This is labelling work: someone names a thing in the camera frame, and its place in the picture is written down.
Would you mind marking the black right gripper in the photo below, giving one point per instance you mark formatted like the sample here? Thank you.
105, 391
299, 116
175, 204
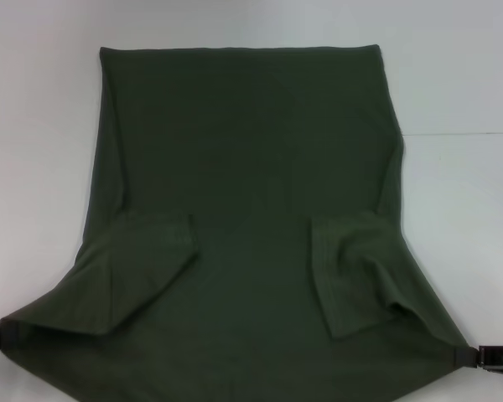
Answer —
501, 358

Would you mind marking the dark green shirt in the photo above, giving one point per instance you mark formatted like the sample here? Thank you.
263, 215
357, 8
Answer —
243, 146

